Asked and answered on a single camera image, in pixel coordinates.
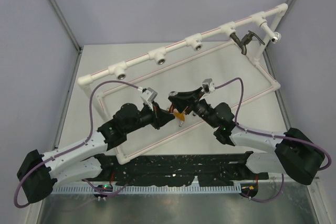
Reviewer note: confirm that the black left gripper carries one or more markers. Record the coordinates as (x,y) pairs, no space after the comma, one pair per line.
(159,117)

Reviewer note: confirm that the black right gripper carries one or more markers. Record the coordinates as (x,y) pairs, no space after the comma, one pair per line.
(179,100)

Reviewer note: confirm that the orange faucet blue knob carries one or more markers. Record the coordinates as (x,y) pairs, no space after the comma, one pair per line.
(180,117)

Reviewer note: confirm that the white PVC pipe frame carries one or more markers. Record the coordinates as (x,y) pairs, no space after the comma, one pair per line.
(108,74)

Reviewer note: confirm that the brown faucet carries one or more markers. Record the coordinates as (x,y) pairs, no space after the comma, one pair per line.
(172,110)

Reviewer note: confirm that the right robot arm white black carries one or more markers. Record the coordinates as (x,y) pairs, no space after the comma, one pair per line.
(290,153)

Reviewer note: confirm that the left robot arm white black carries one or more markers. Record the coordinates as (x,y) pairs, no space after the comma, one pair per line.
(40,173)

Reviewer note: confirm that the chrome faucet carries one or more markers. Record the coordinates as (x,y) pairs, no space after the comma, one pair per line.
(173,93)

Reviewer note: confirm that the dark bronze installed faucet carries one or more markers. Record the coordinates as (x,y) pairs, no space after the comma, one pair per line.
(242,43)

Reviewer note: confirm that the white installed faucet chrome tip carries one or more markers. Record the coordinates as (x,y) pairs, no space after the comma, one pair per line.
(273,35)

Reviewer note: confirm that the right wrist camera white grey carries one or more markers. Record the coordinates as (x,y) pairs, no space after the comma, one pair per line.
(208,86)

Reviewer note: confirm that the wrist camera white grey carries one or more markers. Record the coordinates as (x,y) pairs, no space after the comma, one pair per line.
(208,86)
(148,96)

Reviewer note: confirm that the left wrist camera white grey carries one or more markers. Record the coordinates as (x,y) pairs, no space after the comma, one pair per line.
(148,96)

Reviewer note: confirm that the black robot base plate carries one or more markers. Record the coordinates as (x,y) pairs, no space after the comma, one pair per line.
(178,170)

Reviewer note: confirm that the slotted grey cable duct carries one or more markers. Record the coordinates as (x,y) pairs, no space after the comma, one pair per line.
(193,188)

